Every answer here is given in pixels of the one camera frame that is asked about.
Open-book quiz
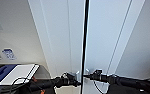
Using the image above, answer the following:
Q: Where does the white door handle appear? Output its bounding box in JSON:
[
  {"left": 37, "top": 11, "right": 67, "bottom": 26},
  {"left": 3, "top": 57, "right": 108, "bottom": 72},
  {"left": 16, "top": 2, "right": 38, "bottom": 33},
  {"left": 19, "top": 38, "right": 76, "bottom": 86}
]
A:
[
  {"left": 75, "top": 69, "right": 82, "bottom": 81},
  {"left": 85, "top": 67, "right": 91, "bottom": 76}
]

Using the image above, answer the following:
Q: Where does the white board black edge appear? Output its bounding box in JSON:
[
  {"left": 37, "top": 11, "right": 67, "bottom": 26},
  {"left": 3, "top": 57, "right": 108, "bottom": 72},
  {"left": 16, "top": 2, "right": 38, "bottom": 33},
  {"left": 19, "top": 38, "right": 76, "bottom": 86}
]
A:
[{"left": 0, "top": 63, "right": 41, "bottom": 86}]

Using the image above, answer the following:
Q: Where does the white wardrobe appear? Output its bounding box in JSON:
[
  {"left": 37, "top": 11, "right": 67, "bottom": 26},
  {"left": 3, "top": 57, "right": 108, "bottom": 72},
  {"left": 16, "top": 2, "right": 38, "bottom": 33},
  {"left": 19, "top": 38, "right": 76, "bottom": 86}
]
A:
[{"left": 26, "top": 0, "right": 147, "bottom": 94}]

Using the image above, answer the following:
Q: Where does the white wardrobe door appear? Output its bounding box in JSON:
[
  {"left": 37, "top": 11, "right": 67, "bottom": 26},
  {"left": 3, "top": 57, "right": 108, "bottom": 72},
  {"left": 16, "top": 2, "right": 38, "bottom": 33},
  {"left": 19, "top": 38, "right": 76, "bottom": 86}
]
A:
[
  {"left": 85, "top": 0, "right": 133, "bottom": 94},
  {"left": 27, "top": 0, "right": 86, "bottom": 94}
]

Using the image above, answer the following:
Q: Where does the arm dark cable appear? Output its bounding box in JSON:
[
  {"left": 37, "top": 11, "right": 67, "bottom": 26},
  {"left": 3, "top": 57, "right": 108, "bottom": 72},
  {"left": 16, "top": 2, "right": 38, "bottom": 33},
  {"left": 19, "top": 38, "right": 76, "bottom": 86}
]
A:
[{"left": 92, "top": 79, "right": 104, "bottom": 94}]

